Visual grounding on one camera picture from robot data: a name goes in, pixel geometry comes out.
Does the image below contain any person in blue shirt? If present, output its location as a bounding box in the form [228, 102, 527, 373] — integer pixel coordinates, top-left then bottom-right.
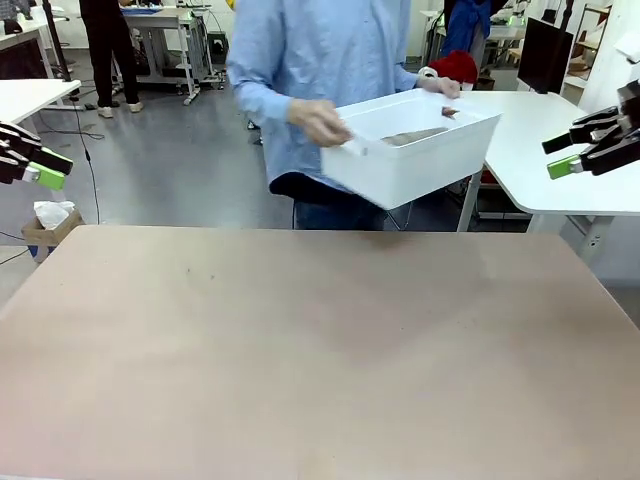
[225, 0, 421, 231]

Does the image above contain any black monitor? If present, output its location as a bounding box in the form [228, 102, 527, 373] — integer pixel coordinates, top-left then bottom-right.
[516, 16, 575, 96]

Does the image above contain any person's right forearm blue sleeve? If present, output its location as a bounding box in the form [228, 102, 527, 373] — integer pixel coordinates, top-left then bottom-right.
[227, 69, 296, 129]

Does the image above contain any red hat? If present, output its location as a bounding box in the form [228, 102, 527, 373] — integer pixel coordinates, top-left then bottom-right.
[428, 49, 480, 86]

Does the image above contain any crumpled white paper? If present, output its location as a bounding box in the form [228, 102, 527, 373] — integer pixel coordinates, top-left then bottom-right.
[33, 199, 76, 231]

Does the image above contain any desk with dark drawers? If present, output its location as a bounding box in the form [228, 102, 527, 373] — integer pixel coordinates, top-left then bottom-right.
[0, 22, 54, 80]

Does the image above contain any person in black clothes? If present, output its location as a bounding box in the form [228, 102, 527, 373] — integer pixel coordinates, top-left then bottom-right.
[78, 0, 145, 120]

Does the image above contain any person's left forearm blue sleeve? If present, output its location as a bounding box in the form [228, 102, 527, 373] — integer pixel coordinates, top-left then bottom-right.
[394, 59, 426, 94]

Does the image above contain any person's left hand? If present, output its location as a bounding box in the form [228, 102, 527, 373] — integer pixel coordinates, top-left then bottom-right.
[417, 73, 461, 100]

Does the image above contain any white table with rounded corner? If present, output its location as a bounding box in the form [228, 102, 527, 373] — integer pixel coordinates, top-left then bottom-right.
[457, 89, 640, 261]

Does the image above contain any black tripod pole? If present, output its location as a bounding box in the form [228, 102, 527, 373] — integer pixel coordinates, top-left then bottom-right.
[42, 0, 74, 84]

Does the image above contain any white desk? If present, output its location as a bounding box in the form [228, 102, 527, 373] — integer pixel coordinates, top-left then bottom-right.
[0, 78, 82, 139]

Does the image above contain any cardboard box with blue tape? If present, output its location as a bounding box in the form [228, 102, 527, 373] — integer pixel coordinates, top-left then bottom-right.
[20, 199, 85, 265]

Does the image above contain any white plastic basket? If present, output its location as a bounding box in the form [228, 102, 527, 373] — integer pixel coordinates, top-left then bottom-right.
[319, 88, 504, 211]

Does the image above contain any white table with metal frame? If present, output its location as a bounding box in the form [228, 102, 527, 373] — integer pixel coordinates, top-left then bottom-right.
[117, 5, 214, 106]

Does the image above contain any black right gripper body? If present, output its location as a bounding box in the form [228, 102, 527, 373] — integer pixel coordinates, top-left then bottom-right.
[618, 79, 640, 132]

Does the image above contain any person's right hand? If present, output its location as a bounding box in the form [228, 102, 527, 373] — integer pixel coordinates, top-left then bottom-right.
[288, 98, 354, 149]

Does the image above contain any black floor cable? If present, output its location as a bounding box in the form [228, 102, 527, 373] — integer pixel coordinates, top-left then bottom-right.
[69, 97, 101, 226]

